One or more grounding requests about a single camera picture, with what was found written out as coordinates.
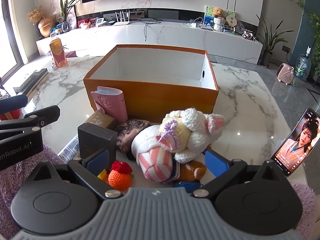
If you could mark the red round object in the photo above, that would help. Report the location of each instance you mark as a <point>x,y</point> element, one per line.
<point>3,116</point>

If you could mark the brown sailor bear toy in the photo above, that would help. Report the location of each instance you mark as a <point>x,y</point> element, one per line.
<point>191,171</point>

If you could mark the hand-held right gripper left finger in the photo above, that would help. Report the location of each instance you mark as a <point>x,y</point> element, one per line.
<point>96,160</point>

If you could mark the brown teddy bear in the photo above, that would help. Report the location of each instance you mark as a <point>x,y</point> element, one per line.
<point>218,12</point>

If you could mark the blue water jug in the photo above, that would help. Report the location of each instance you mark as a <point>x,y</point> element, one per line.
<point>303,67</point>

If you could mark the pink snap card holder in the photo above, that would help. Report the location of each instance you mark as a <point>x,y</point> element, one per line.
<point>110,102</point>

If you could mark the small card booklet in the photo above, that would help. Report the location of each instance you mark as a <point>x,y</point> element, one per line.
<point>172,176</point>

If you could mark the smartphone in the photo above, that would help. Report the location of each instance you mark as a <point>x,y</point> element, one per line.
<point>297,142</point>

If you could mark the white marble television cabinet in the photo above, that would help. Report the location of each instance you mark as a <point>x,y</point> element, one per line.
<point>175,35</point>

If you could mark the white lotion tube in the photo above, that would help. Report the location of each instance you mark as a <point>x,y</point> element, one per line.
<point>71,148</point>

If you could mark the blue green picture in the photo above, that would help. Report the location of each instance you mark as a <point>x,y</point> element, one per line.
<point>208,15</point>

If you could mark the brown vase with dried flowers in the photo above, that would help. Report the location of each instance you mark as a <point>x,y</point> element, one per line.
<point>45,27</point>

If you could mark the white box with orange rim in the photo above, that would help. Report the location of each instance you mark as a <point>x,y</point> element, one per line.
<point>150,97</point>

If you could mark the white pink striped plush toy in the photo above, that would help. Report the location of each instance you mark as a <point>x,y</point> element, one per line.
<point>155,166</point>

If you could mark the orange red carton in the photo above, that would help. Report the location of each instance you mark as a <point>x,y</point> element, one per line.
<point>58,52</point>

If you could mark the white power strip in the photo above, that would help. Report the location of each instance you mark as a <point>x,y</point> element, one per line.
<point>192,25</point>

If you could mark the white desk display device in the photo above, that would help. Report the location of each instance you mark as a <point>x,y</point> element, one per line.
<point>100,22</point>

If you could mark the round beige hand fan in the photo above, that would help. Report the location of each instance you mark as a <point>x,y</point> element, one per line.
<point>231,20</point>

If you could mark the brown gift box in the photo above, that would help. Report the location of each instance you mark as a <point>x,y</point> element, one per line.
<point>98,120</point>

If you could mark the black white cow figure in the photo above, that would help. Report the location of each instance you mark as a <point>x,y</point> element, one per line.
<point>249,35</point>

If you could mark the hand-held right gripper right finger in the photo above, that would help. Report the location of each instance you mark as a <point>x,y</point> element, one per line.
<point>216,163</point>

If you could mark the pink fan heater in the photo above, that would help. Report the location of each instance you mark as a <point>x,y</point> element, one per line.
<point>285,72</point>

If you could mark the white crochet rabbit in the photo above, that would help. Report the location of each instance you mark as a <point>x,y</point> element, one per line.
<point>195,135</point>

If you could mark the red boxes on cabinet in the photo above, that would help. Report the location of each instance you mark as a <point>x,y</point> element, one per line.
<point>86,24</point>

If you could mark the green climbing vine plant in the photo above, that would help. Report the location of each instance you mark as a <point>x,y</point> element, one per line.
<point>313,30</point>

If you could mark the black square box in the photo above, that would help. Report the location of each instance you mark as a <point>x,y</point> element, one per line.
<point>95,140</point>

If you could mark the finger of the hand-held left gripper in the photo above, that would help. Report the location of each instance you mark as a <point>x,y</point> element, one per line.
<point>37,118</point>
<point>12,102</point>

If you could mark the potted orchid plant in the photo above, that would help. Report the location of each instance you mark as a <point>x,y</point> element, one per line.
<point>65,12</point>

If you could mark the crochet orange fruit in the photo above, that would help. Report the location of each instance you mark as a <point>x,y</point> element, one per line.
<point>118,177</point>

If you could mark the stack of red books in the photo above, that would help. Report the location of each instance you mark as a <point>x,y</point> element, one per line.
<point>71,54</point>

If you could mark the white router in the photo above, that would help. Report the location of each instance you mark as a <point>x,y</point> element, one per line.
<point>121,22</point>

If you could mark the purple fleece clothing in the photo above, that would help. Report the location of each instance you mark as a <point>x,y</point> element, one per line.
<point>306,205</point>

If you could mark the potted long-leaf plant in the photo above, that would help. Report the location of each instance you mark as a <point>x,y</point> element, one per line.
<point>268,42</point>

